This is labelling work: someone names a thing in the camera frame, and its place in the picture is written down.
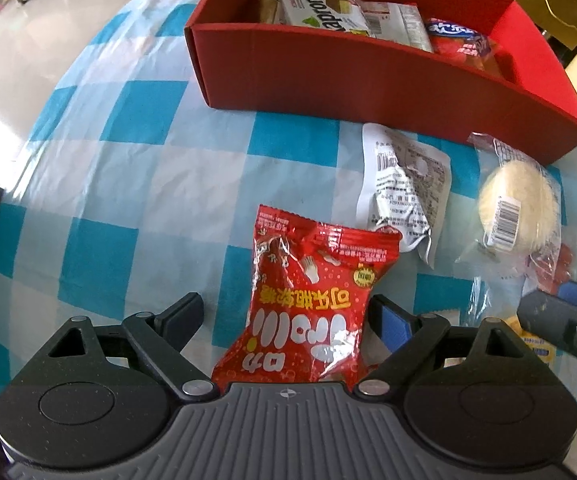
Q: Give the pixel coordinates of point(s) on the white wafer packet green label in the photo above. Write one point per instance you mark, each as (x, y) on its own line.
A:
(318, 15)

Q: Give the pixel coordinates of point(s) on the yellow snack packet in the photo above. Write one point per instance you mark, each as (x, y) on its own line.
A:
(538, 347)

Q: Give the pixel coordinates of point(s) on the brown snack packet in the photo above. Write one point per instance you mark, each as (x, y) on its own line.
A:
(267, 6)

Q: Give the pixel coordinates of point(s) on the small red candy wrapper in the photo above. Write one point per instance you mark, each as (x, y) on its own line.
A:
(563, 262)

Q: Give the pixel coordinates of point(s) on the red cardboard box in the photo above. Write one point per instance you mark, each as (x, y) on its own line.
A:
(368, 90)

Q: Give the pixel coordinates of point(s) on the round bun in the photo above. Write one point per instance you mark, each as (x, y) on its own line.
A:
(513, 200)

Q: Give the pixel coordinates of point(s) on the blue white checkered tablecloth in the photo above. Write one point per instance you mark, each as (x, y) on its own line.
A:
(118, 185)

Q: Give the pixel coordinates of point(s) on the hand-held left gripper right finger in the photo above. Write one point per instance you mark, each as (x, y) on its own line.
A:
(393, 330)

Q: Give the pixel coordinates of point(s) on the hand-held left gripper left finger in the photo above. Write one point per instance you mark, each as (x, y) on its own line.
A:
(183, 312)

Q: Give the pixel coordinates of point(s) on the white snack packet red print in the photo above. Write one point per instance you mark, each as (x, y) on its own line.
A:
(398, 22)

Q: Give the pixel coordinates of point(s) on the red snack packet blue top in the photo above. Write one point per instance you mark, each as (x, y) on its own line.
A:
(458, 45)

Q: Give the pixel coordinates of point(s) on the red candy packet white print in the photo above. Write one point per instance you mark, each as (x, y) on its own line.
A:
(298, 285)

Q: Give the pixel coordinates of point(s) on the white silver snack packet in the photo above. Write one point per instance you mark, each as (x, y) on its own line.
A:
(398, 180)

